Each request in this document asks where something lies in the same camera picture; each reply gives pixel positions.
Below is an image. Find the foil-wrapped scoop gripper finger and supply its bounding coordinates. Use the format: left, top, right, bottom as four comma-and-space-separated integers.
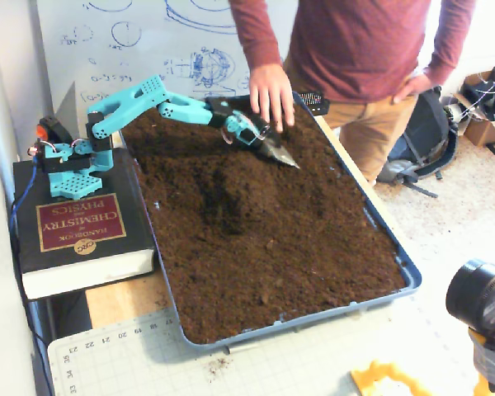
262, 140, 301, 170

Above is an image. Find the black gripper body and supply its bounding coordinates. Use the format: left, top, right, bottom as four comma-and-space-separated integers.
247, 119, 282, 156

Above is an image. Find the blue tray of soil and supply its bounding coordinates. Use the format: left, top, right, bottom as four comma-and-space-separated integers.
118, 97, 408, 346

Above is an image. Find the person's right forearm red sleeve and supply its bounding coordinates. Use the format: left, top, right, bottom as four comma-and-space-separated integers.
229, 0, 283, 75

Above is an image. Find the person's left forearm red sleeve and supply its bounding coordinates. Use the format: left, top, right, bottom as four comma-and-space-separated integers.
421, 0, 478, 87

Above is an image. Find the person's right hand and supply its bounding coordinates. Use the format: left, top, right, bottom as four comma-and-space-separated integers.
248, 62, 296, 134

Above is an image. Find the person's left hand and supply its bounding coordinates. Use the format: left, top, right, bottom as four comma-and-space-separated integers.
392, 73, 434, 105

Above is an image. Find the blue mesh basket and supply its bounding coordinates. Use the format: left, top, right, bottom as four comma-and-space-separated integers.
299, 91, 332, 116

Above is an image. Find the person in red shirt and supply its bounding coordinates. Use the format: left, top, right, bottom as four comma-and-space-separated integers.
229, 0, 478, 185

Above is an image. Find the black backpack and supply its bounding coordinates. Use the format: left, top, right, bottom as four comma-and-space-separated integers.
375, 85, 460, 199

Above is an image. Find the whiteboard with blue drawings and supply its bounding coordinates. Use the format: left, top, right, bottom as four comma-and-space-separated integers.
28, 0, 306, 125

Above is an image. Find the blue plastic tray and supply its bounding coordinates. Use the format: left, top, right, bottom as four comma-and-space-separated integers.
114, 89, 423, 352

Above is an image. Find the metal rod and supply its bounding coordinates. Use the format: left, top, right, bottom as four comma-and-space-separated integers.
225, 342, 262, 355

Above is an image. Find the black chemistry handbook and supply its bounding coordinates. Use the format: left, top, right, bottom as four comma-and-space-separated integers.
12, 147, 158, 301

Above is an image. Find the grey-green cutting mat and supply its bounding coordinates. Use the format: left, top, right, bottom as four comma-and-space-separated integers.
47, 295, 493, 396

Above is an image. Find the yellow plastic object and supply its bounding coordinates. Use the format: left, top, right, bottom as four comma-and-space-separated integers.
350, 358, 438, 396

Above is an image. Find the black camera lens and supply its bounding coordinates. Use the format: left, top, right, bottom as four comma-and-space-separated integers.
445, 257, 495, 332

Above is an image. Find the blue cable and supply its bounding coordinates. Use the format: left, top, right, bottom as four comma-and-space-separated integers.
8, 161, 40, 248

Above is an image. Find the black cable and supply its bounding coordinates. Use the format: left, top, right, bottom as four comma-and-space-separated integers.
7, 230, 55, 396

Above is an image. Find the grey taped camera stand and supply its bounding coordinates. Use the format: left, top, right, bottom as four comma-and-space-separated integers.
468, 325, 495, 396

